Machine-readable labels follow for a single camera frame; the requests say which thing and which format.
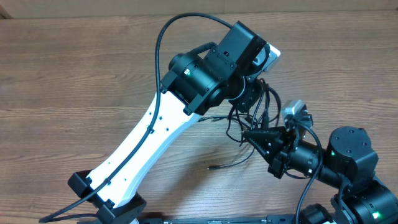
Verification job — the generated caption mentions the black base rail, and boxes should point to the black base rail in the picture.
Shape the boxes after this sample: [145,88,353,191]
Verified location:
[118,214,295,224]

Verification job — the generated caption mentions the camera cable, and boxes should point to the camera cable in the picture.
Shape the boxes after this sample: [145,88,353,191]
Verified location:
[295,121,326,224]
[39,12,234,223]

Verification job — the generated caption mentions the right camera cable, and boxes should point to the right camera cable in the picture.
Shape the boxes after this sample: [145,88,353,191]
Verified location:
[295,121,326,224]

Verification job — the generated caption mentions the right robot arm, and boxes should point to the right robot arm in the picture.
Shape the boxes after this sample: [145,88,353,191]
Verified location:
[243,115,397,224]

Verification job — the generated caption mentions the left camera cable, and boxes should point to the left camera cable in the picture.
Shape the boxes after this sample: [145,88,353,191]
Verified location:
[39,12,234,223]

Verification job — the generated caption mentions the black usb cable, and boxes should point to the black usb cable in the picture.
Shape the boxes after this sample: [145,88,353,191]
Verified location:
[197,77,282,170]

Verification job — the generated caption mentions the cardboard back panel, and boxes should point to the cardboard back panel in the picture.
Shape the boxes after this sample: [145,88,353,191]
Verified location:
[1,0,397,19]

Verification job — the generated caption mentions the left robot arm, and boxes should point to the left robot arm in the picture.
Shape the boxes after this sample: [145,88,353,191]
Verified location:
[68,22,280,223]

